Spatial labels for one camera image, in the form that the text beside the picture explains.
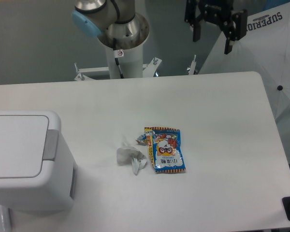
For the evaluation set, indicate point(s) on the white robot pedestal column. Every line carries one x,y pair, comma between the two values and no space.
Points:
125,62

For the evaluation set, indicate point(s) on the small torn blue wrapper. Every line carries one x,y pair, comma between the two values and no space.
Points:
142,140

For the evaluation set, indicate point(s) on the white metal base bracket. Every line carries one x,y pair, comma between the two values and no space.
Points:
149,70

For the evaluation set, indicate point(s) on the white Superior umbrella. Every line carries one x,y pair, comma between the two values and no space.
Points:
266,50

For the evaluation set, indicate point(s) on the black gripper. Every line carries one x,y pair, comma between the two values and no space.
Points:
218,12

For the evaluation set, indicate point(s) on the crumpled white paper wrapper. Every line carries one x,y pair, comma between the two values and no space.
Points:
128,154

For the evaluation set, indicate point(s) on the blue cartoon snack bag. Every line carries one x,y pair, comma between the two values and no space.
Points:
164,150

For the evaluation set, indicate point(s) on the white push-lid trash can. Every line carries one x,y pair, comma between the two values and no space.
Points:
37,168

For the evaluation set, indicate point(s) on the silver clamp bracket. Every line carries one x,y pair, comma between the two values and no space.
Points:
192,68

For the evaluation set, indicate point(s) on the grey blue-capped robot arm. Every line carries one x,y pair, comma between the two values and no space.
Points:
118,26

